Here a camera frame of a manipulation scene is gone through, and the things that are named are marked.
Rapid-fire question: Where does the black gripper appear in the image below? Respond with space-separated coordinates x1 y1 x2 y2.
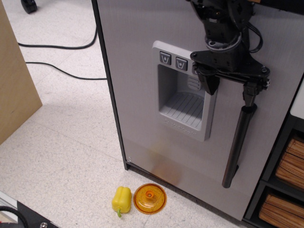
190 45 270 107

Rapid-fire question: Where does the grey toy fridge door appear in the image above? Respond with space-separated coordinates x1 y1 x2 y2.
92 0 304 220

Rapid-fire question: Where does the dark grey fridge cabinet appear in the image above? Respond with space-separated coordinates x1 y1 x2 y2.
91 0 304 221

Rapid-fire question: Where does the upper woven basket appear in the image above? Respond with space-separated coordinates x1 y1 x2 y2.
275 137 304 190

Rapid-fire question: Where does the woven basket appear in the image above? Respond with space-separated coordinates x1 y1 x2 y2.
275 137 304 190
258 194 304 228

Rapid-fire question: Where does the lower woven basket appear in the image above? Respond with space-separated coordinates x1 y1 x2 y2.
258 194 304 228

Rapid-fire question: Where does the orange translucent lid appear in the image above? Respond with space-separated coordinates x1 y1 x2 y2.
133 183 167 214

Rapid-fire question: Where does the yellow toy bell pepper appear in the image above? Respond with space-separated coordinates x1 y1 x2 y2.
112 186 132 218

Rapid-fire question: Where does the tan wooden board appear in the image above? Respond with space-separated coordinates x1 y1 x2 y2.
0 3 42 143

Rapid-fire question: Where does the black caster wheel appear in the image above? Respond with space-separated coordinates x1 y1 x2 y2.
21 0 38 14

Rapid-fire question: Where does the black fridge door handle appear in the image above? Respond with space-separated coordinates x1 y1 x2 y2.
222 104 257 189

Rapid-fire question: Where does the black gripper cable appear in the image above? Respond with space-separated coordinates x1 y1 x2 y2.
247 21 264 53

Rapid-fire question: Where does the black floor cable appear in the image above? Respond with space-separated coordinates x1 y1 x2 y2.
18 27 98 50
25 61 107 80

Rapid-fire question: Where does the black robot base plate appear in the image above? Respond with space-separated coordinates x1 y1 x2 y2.
17 201 59 228

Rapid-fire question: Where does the black braided cable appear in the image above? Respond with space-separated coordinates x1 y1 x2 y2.
0 204 27 228

